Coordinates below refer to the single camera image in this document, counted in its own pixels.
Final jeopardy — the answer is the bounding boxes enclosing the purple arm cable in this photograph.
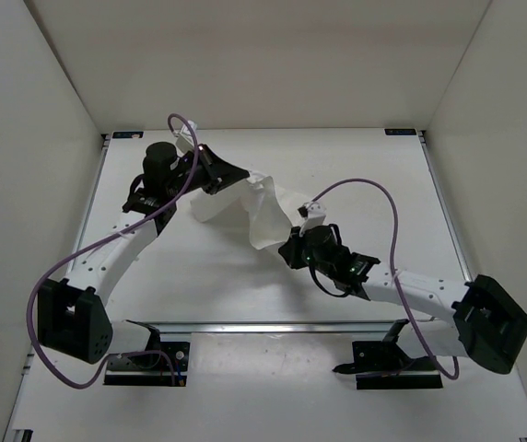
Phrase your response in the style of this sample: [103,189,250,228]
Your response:
[28,112,200,390]
[311,178,459,381]

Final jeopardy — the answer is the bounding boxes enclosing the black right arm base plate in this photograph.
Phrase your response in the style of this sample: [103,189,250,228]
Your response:
[333,320,443,390]

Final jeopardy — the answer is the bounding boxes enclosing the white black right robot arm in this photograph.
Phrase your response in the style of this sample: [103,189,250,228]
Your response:
[278,225,527,375]

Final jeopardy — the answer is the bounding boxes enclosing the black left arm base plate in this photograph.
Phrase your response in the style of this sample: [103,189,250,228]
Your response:
[103,320,191,387]

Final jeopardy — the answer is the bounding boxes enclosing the white pleated skirt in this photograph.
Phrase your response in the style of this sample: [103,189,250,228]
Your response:
[191,171,312,250]

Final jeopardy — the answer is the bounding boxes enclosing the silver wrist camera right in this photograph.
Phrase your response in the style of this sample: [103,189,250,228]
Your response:
[298,201,326,237]

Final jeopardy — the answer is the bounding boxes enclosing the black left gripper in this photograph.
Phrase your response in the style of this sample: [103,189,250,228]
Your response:
[171,140,252,192]

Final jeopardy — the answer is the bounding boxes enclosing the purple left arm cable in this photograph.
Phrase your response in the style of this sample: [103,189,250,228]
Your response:
[28,112,200,390]

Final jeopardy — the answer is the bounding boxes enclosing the blue label sticker right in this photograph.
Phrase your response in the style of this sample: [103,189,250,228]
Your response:
[384,128,416,136]

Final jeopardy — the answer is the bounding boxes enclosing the blue label sticker left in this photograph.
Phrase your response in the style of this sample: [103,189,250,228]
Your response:
[111,131,144,139]

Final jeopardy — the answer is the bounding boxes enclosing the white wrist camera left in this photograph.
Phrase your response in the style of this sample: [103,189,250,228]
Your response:
[173,120,197,154]

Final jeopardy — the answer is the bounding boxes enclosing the blue label sticker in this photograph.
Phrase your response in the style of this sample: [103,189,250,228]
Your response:
[384,128,416,136]
[111,131,144,139]

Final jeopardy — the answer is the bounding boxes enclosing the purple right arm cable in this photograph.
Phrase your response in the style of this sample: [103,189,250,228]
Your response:
[311,178,459,381]

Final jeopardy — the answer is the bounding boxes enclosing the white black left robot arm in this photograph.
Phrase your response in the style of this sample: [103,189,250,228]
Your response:
[33,142,250,366]

